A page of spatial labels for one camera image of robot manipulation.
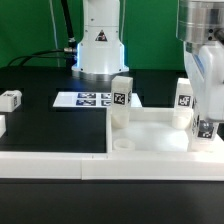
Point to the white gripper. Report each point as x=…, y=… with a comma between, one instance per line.
x=205, y=70

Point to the white square table top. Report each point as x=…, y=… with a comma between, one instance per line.
x=158, y=129

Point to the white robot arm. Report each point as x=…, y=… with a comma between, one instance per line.
x=200, y=26

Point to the white L-shaped obstacle fence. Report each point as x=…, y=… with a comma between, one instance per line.
x=134, y=165

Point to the white sheet with tags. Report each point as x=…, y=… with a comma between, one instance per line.
x=82, y=99

